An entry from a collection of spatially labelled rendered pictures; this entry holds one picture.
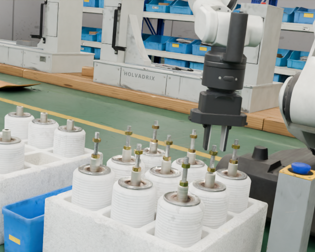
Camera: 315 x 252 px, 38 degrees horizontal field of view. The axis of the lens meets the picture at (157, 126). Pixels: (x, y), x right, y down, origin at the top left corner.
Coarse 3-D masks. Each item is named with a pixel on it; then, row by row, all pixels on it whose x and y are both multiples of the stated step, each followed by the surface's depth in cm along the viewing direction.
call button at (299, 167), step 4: (292, 164) 97; (296, 164) 96; (300, 164) 97; (304, 164) 97; (296, 168) 96; (300, 168) 95; (304, 168) 95; (308, 168) 95; (300, 172) 96; (304, 172) 96
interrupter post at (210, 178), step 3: (207, 174) 100; (210, 174) 100; (213, 174) 100; (207, 177) 100; (210, 177) 100; (213, 177) 100; (207, 180) 100; (210, 180) 100; (213, 180) 100; (204, 183) 101; (207, 183) 100; (210, 183) 100; (213, 183) 101; (207, 186) 101; (210, 186) 101; (213, 186) 101
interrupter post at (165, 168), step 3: (162, 159) 108; (162, 162) 107; (165, 162) 106; (168, 162) 106; (162, 165) 107; (165, 165) 106; (168, 165) 107; (162, 168) 107; (165, 168) 107; (168, 168) 107; (162, 171) 107; (165, 171) 107; (168, 171) 107
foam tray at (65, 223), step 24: (48, 216) 104; (72, 216) 99; (96, 216) 97; (240, 216) 104; (264, 216) 114; (48, 240) 105; (72, 240) 100; (96, 240) 96; (120, 240) 92; (144, 240) 89; (216, 240) 92; (240, 240) 103
